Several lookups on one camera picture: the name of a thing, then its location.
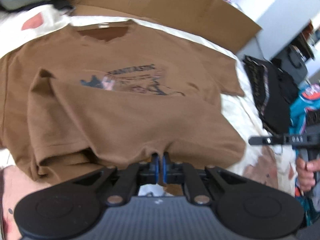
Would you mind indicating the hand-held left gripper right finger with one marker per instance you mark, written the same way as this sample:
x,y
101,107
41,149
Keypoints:
x,y
165,166

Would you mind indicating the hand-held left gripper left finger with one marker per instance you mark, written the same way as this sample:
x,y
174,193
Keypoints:
x,y
155,165

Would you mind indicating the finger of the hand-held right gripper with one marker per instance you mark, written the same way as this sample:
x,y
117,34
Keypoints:
x,y
265,140

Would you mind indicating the brown printed t-shirt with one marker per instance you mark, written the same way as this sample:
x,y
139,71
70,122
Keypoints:
x,y
125,110

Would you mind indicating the person's right hand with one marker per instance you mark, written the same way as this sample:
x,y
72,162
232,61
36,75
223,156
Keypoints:
x,y
303,177

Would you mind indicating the teal printed jersey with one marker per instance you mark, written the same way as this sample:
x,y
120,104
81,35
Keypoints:
x,y
302,110

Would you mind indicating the cream bear print blanket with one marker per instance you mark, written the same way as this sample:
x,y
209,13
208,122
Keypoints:
x,y
237,107

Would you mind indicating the black cloth with patterned trim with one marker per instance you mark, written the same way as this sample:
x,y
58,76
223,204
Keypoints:
x,y
275,92

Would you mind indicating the large cardboard sheet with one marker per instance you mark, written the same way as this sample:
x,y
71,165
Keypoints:
x,y
175,7

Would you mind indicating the dark navy cloth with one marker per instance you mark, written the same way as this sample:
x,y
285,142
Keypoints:
x,y
62,5

